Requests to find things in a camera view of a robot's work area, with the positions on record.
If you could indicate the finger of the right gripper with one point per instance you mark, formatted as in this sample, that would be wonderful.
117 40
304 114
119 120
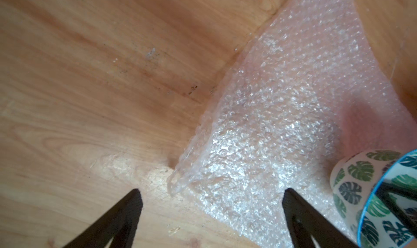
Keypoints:
402 202

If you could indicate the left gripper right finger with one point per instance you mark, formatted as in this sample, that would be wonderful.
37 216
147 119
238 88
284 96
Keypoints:
306 225

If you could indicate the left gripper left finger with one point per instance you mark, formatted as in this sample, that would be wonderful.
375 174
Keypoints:
117 227

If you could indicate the green leaf pattern bowl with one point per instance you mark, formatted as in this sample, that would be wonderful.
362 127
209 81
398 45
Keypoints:
355 183

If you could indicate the pink bubble wrap sheet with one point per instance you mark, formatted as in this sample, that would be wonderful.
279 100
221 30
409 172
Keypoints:
307 93

